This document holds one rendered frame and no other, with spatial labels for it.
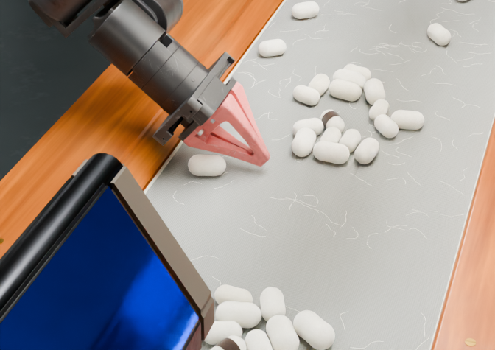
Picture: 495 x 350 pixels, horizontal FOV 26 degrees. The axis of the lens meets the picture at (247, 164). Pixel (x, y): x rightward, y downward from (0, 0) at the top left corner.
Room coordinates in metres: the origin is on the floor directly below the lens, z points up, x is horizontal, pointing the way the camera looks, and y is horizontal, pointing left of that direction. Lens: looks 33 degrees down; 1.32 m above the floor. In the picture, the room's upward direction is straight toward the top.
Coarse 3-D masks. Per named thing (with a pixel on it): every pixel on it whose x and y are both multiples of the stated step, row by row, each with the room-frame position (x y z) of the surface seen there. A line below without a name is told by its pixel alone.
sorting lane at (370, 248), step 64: (320, 0) 1.28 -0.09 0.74; (384, 0) 1.28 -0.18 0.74; (448, 0) 1.28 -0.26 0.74; (256, 64) 1.10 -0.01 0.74; (320, 64) 1.10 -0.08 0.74; (384, 64) 1.10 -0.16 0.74; (448, 64) 1.10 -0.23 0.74; (448, 128) 0.96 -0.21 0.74; (192, 192) 0.84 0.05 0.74; (256, 192) 0.84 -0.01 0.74; (320, 192) 0.84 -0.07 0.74; (384, 192) 0.84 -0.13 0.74; (448, 192) 0.84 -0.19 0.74; (192, 256) 0.74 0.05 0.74; (256, 256) 0.74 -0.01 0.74; (320, 256) 0.74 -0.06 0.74; (384, 256) 0.74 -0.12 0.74; (448, 256) 0.74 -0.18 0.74; (384, 320) 0.66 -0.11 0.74
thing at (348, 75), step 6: (336, 72) 1.05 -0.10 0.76; (342, 72) 1.04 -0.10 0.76; (348, 72) 1.04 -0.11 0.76; (354, 72) 1.04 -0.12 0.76; (336, 78) 1.04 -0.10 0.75; (342, 78) 1.04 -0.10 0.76; (348, 78) 1.04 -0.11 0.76; (354, 78) 1.03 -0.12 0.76; (360, 78) 1.03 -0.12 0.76; (360, 84) 1.03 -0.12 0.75
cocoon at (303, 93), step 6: (294, 90) 1.02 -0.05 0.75; (300, 90) 1.01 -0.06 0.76; (306, 90) 1.01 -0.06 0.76; (312, 90) 1.01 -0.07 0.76; (294, 96) 1.01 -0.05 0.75; (300, 96) 1.01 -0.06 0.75; (306, 96) 1.00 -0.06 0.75; (312, 96) 1.00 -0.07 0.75; (318, 96) 1.01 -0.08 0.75; (306, 102) 1.00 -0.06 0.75; (312, 102) 1.00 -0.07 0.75
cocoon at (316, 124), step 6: (300, 120) 0.95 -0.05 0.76; (306, 120) 0.94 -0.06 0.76; (312, 120) 0.95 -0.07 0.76; (318, 120) 0.95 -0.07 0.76; (294, 126) 0.94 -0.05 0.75; (300, 126) 0.94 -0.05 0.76; (306, 126) 0.94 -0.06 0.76; (312, 126) 0.94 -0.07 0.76; (318, 126) 0.94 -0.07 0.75; (294, 132) 0.94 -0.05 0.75; (318, 132) 0.94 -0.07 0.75
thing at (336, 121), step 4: (324, 112) 0.96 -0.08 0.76; (320, 116) 0.96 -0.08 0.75; (336, 116) 0.95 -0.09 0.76; (332, 120) 0.95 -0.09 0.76; (336, 120) 0.95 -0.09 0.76; (340, 120) 0.95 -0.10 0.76; (328, 124) 0.95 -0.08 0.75; (332, 124) 0.94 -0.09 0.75; (336, 124) 0.94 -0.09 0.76; (340, 124) 0.94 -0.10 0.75; (344, 124) 0.95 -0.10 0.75; (340, 128) 0.94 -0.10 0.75; (340, 132) 0.94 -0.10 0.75
